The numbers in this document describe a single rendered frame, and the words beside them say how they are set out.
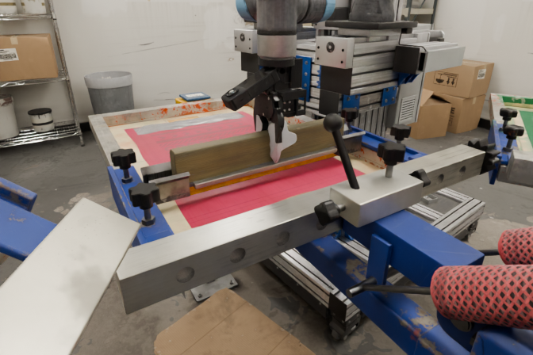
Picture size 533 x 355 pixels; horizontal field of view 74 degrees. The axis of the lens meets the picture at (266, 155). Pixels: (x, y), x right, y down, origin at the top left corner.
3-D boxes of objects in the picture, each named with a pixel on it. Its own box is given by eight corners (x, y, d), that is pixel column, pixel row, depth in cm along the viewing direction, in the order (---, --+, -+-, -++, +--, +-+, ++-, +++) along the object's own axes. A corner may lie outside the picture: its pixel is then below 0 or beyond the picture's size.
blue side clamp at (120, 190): (113, 196, 73) (106, 166, 70) (137, 191, 75) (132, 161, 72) (148, 288, 49) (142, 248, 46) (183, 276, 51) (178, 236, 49)
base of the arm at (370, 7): (366, 20, 130) (370, -10, 126) (403, 20, 119) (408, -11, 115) (339, 20, 122) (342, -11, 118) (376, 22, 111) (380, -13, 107)
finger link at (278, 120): (286, 143, 70) (283, 98, 67) (280, 144, 69) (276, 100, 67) (274, 139, 73) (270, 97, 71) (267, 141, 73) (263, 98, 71)
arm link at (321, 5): (297, -16, 78) (263, -18, 71) (340, -18, 71) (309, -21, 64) (295, 22, 81) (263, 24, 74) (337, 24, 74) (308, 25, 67)
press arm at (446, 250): (341, 230, 53) (343, 202, 51) (370, 219, 56) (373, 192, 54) (446, 307, 40) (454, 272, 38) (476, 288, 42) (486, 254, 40)
